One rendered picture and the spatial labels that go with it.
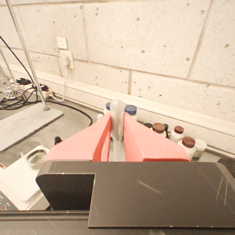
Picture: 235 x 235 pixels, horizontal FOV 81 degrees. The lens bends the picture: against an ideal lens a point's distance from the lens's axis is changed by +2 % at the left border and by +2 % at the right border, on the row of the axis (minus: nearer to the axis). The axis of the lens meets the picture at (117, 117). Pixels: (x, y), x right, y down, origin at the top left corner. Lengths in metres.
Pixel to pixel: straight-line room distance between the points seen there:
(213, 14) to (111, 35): 0.33
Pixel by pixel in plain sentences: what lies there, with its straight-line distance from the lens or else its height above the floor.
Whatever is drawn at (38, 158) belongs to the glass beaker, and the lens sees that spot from 0.39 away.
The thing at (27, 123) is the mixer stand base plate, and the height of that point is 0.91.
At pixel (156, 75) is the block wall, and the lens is 0.58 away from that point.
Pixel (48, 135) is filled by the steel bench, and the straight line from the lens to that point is 0.65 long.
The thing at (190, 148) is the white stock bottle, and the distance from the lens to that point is 0.48.
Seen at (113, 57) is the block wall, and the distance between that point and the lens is 0.63.
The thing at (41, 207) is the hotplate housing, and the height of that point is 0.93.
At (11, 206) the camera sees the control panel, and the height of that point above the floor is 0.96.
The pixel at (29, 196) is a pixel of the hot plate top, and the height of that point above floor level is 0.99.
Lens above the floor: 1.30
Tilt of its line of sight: 36 degrees down
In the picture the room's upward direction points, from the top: straight up
